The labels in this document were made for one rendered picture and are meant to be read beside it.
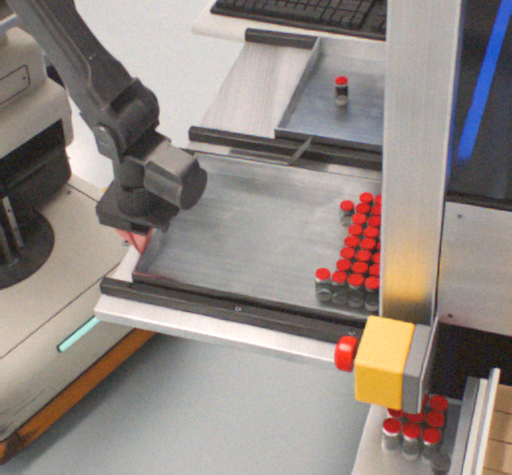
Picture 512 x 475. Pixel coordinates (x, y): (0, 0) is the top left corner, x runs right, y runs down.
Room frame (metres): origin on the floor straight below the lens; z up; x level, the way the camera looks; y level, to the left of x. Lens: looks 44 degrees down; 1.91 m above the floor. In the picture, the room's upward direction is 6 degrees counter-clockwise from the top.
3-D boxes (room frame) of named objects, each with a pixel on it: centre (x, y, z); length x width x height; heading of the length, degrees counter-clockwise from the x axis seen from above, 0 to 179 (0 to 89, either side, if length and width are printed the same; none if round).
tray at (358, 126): (1.28, -0.25, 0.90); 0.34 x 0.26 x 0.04; 68
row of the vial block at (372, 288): (0.95, -0.17, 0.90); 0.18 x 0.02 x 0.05; 159
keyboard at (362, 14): (1.72, -0.16, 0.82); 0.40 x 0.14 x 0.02; 65
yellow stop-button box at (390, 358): (0.69, -0.14, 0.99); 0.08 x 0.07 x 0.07; 68
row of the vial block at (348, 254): (0.96, -0.13, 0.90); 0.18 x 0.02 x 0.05; 159
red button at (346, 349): (0.71, -0.09, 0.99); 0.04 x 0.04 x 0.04; 68
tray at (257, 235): (1.00, -0.03, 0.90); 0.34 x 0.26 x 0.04; 69
